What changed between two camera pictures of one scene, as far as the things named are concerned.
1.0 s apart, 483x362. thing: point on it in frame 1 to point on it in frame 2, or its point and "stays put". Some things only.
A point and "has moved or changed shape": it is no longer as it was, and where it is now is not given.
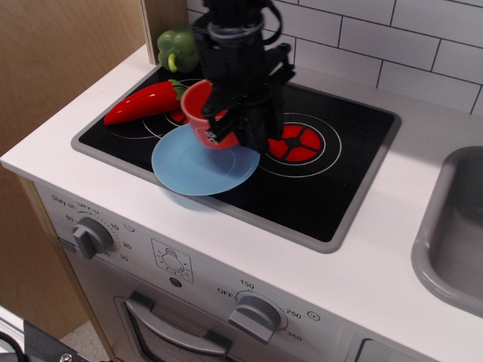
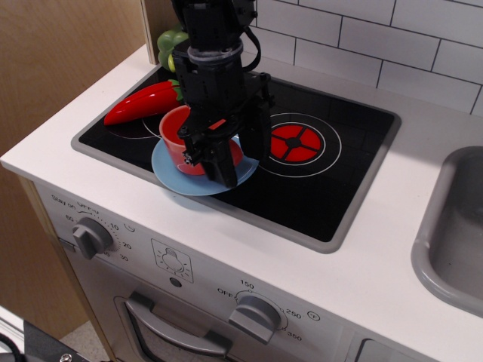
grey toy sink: (447, 256) stays put
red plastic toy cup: (194, 99) has moved or changed shape
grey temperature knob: (256, 317) stays put
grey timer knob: (92, 237) stays put
